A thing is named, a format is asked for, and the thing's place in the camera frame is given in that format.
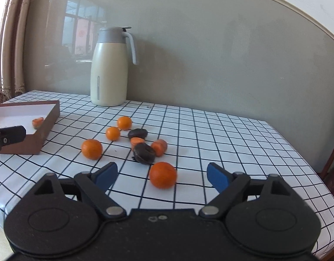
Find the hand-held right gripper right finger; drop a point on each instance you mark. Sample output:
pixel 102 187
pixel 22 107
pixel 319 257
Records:
pixel 217 178

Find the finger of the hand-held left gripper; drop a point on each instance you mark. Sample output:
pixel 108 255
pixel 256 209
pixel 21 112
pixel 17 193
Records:
pixel 14 134

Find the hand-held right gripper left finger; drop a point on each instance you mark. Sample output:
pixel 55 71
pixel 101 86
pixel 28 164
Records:
pixel 108 175

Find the brown cardboard box white inside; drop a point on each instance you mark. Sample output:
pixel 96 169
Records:
pixel 44 130

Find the orange mandarin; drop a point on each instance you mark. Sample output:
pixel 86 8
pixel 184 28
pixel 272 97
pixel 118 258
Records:
pixel 92 149
pixel 124 123
pixel 163 175
pixel 113 133

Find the dark brown donut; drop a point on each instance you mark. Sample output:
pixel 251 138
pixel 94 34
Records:
pixel 138 133
pixel 141 156

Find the black white checkered tablecloth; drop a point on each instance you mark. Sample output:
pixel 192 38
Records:
pixel 237 146

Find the beige lace-trimmed curtain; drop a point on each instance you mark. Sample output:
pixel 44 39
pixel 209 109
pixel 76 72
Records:
pixel 9 46

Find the cream thermos jug grey lid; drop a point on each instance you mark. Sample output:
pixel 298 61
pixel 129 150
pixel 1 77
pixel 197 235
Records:
pixel 107 73

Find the dark red wooden chair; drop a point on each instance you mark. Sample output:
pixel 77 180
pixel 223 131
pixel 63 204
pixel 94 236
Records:
pixel 332 174

